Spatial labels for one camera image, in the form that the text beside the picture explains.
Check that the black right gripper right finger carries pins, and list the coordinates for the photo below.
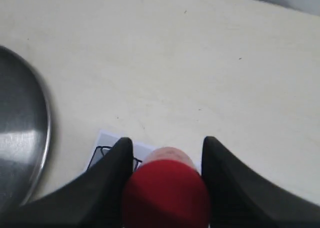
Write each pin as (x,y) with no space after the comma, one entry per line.
(240,197)

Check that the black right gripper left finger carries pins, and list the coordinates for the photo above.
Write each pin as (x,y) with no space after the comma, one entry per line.
(94,199)

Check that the red cylinder game piece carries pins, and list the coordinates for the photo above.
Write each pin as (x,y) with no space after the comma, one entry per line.
(166,191)

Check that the paper number game board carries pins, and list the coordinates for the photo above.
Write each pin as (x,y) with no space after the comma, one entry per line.
(106,140)

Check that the round steel plate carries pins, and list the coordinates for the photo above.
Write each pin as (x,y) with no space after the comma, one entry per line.
(25,129)

